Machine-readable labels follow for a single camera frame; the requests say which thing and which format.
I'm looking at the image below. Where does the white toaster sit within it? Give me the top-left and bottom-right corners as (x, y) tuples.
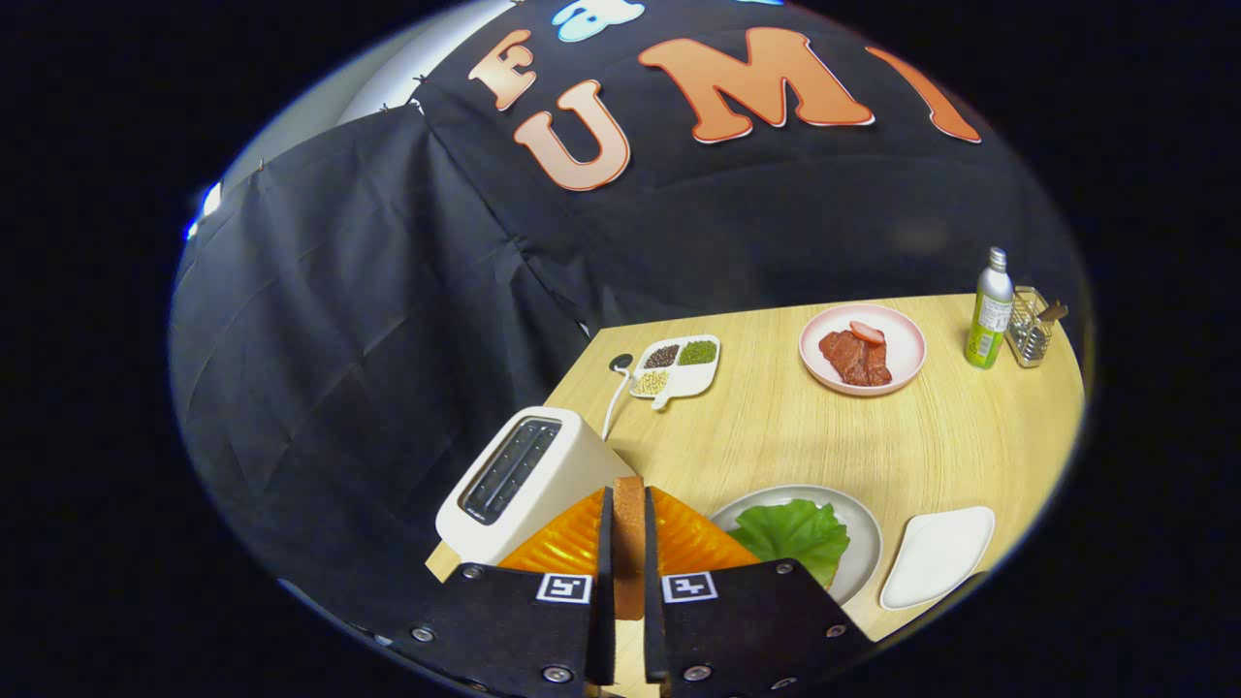
(435, 406), (636, 566)

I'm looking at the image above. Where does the pink plate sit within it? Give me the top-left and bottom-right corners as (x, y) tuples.
(799, 303), (928, 397)

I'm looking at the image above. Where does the toasted bread slice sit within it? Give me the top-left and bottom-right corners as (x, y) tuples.
(613, 475), (647, 621)

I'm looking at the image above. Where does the small ceiling light panel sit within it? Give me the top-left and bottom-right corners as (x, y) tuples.
(184, 179), (224, 241)

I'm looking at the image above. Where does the squarish white plate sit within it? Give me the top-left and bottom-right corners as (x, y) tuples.
(879, 506), (997, 611)

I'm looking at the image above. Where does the brown meat slice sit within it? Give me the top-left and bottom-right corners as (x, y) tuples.
(819, 330), (893, 387)

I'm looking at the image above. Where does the round white plate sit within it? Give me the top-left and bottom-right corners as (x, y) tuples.
(711, 485), (884, 607)

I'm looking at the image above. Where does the white divided seasoning dish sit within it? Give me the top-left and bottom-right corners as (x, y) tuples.
(629, 334), (722, 410)

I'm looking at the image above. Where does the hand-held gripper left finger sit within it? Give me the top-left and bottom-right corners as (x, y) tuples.
(373, 487), (618, 697)

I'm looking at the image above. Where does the black backdrop cloth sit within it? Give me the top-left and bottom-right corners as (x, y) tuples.
(167, 0), (1087, 631)

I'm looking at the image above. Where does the white toaster cable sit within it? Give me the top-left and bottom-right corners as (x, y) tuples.
(601, 354), (634, 442)

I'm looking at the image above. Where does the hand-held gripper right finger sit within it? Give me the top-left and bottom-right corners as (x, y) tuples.
(642, 487), (878, 697)

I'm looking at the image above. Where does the wire utensil basket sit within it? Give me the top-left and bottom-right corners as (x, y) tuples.
(1005, 286), (1058, 368)

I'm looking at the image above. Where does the green lettuce leaf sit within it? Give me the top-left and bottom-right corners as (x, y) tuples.
(727, 498), (851, 587)

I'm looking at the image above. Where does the green label metal bottle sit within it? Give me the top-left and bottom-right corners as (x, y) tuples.
(965, 247), (1015, 370)

